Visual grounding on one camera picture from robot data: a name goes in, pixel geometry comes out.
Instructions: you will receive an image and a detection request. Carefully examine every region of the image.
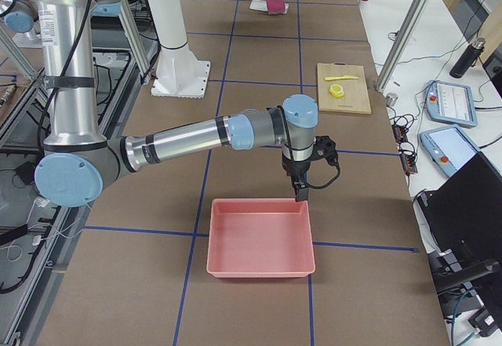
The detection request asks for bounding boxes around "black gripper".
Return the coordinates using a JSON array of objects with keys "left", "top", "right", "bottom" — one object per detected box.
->
[{"left": 282, "top": 156, "right": 311, "bottom": 202}]

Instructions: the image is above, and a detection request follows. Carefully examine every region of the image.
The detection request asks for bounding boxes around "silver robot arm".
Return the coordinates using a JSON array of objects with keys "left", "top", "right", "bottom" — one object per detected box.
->
[{"left": 31, "top": 0, "right": 318, "bottom": 207}]

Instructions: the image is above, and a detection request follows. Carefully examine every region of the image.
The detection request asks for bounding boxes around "black water bottle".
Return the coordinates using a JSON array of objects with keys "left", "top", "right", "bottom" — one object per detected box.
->
[{"left": 449, "top": 38, "right": 486, "bottom": 78}]

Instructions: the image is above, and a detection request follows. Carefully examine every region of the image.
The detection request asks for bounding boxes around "pink plastic tray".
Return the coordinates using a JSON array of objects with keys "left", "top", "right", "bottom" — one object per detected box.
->
[{"left": 206, "top": 198, "right": 315, "bottom": 279}]

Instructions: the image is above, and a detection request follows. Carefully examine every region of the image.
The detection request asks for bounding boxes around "wooden cutting board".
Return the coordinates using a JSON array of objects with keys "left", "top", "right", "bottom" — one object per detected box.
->
[{"left": 317, "top": 63, "right": 371, "bottom": 115}]

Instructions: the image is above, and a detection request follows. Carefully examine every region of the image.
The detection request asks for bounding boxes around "yellow lemon slice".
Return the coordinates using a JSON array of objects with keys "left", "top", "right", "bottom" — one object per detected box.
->
[{"left": 329, "top": 84, "right": 344, "bottom": 99}]

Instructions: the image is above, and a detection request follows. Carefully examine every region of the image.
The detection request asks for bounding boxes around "black usb hub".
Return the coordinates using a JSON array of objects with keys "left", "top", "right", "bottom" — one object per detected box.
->
[
  {"left": 399, "top": 153, "right": 418, "bottom": 176},
  {"left": 391, "top": 125, "right": 409, "bottom": 144}
]

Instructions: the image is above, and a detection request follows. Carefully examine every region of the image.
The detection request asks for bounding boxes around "yellow plastic knife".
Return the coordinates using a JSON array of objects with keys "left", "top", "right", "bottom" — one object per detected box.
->
[{"left": 324, "top": 75, "right": 359, "bottom": 82}]

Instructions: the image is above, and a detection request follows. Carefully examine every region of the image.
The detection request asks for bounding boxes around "near teach pendant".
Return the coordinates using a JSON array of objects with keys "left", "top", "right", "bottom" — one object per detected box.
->
[{"left": 419, "top": 124, "right": 481, "bottom": 177}]

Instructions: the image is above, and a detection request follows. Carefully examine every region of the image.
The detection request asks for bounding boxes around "teach pendant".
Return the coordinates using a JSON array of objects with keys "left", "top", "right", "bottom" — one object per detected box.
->
[
  {"left": 425, "top": 81, "right": 478, "bottom": 128},
  {"left": 419, "top": 124, "right": 481, "bottom": 177}
]

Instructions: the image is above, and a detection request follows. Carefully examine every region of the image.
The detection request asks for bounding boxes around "black monitor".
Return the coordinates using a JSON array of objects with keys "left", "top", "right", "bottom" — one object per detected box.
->
[{"left": 418, "top": 152, "right": 501, "bottom": 316}]

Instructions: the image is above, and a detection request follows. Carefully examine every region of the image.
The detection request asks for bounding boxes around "far teach pendant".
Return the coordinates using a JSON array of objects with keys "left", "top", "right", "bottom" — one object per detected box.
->
[{"left": 425, "top": 81, "right": 478, "bottom": 128}]

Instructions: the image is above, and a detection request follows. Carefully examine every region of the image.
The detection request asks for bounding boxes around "white rack tray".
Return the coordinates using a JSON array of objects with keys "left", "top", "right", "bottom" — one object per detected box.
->
[{"left": 249, "top": 0, "right": 289, "bottom": 15}]

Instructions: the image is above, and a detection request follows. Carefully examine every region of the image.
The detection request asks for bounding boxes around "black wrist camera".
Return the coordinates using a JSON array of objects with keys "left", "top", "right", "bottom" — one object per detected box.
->
[{"left": 311, "top": 136, "right": 338, "bottom": 166}]

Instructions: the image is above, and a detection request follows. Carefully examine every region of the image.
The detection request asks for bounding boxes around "white pedestal column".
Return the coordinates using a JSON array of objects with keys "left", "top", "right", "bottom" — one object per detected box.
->
[{"left": 148, "top": 0, "right": 211, "bottom": 99}]

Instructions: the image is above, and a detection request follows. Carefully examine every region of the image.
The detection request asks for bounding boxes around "aluminium frame post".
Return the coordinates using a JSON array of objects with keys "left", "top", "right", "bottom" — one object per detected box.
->
[{"left": 375, "top": 0, "right": 430, "bottom": 93}]

